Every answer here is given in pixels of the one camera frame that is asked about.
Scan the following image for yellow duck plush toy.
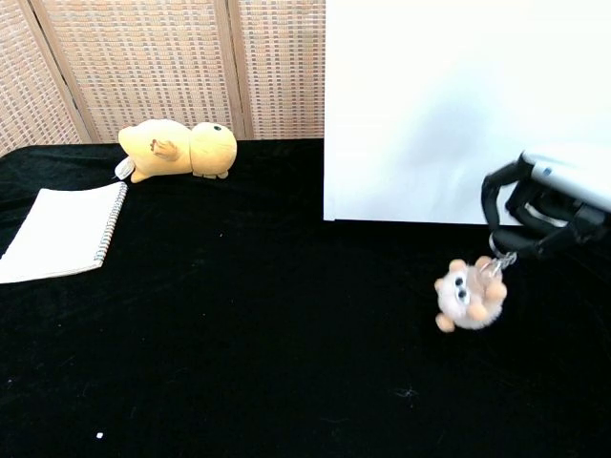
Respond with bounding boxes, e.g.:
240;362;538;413
116;119;239;185

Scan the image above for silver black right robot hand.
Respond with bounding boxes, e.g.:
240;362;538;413
481;150;611;261

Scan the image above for black velvet tablecloth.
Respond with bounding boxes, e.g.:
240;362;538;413
0;136;611;458

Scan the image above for white spiral notebook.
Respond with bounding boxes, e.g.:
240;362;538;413
0;181;130;285

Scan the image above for white board panel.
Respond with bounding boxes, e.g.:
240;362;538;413
323;0;611;226

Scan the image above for pink fluffy plush keychain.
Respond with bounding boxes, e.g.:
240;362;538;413
433;251;519;334

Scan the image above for woven bamboo folding screen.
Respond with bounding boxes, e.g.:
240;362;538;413
0;0;327;157

